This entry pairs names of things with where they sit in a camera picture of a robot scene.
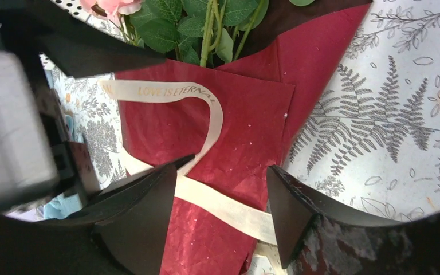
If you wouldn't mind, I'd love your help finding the cream ribbon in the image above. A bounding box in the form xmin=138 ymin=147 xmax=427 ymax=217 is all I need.
xmin=97 ymin=80 xmax=277 ymax=248

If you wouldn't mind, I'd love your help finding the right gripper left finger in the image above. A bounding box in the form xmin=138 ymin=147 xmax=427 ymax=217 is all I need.
xmin=0 ymin=155 xmax=193 ymax=274

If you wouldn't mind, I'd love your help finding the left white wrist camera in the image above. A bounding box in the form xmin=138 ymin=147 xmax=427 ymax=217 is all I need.
xmin=0 ymin=51 xmax=58 ymax=212

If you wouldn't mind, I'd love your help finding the dark red wrapping paper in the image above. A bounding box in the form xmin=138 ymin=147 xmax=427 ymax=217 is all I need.
xmin=115 ymin=1 xmax=370 ymax=274

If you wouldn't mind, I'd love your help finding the light blue cloth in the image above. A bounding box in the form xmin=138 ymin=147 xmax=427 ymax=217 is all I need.
xmin=43 ymin=194 xmax=83 ymax=219

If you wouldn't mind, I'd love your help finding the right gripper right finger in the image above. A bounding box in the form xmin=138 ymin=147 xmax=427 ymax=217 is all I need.
xmin=266 ymin=166 xmax=440 ymax=274

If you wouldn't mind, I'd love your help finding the pink fake flower bunch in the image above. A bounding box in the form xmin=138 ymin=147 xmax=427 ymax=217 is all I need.
xmin=122 ymin=1 xmax=316 ymax=68

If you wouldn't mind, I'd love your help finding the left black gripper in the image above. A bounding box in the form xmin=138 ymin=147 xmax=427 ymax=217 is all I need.
xmin=0 ymin=1 xmax=166 ymax=205

